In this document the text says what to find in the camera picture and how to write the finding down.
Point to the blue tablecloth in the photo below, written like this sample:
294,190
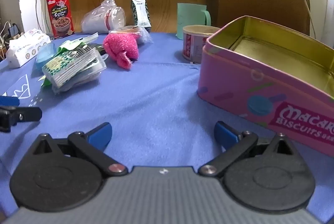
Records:
156,98

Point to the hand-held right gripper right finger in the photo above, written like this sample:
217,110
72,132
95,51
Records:
225,134

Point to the green tape roll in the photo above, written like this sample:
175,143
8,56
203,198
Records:
73,67

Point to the pink knitted cloth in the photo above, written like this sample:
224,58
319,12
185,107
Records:
121,48

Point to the dark small device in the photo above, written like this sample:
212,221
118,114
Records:
13,30

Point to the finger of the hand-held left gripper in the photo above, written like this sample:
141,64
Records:
9,101
24,114

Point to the pack of cotton swabs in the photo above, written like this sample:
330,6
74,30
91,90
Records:
142,33

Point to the clear bag of plastic cups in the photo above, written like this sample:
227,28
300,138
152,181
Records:
103,16

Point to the round can with pink label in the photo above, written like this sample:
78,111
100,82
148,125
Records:
193,44

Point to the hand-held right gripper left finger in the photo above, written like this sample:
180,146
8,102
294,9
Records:
99,135

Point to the green and white drink carton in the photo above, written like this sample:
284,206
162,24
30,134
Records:
141,12

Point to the pink tin box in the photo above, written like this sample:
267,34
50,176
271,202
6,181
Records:
234,88

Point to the mint green plastic cup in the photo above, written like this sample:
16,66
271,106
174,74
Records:
190,16

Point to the red snack packet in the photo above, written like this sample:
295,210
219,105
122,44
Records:
60,14

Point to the white tissue pack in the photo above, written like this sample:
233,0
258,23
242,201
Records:
26,48

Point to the blue plastic case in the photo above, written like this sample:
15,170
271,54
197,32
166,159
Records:
45,55

